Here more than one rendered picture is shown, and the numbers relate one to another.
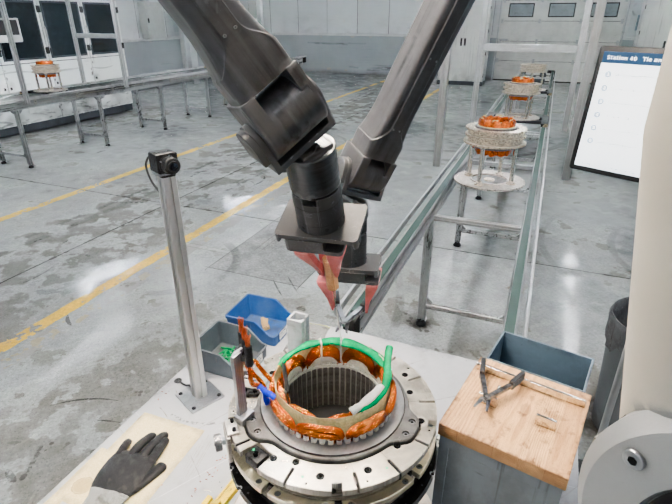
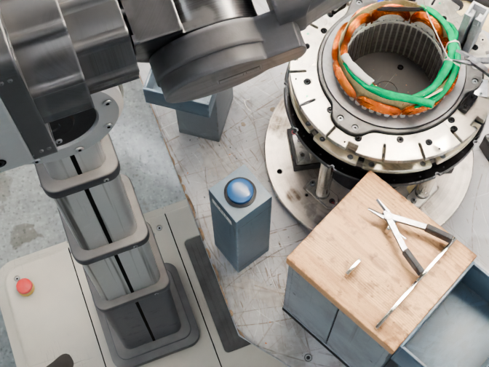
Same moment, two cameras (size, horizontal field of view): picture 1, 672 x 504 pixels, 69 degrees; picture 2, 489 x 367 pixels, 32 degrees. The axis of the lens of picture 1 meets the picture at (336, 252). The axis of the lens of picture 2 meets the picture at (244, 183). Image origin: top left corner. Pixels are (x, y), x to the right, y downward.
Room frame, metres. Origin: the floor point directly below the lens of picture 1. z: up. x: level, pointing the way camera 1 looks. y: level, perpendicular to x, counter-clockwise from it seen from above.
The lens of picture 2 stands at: (0.49, -0.71, 2.23)
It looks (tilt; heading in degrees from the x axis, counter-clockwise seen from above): 67 degrees down; 100
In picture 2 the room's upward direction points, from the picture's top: 1 degrees counter-clockwise
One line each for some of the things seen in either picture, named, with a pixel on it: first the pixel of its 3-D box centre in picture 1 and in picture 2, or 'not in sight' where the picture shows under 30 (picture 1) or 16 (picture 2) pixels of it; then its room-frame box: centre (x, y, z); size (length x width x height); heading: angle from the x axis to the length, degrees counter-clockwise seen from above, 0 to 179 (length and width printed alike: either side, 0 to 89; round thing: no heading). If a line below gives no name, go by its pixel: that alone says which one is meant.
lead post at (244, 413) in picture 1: (241, 388); not in sight; (0.55, 0.14, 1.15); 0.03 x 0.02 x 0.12; 144
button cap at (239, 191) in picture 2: not in sight; (240, 191); (0.39, -0.22, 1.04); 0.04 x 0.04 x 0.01
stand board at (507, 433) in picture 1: (516, 414); (380, 258); (0.61, -0.29, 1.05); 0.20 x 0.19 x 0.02; 147
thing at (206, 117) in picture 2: not in sight; (202, 77); (0.28, 0.04, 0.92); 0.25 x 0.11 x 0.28; 84
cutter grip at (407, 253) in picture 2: (516, 380); (412, 261); (0.65, -0.30, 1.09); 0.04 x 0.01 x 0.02; 132
